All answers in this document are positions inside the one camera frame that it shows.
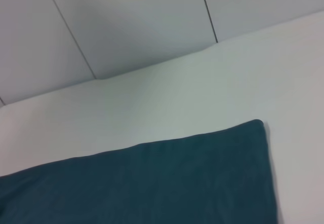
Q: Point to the teal blue shirt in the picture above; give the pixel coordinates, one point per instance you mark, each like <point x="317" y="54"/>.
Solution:
<point x="152" y="183"/>

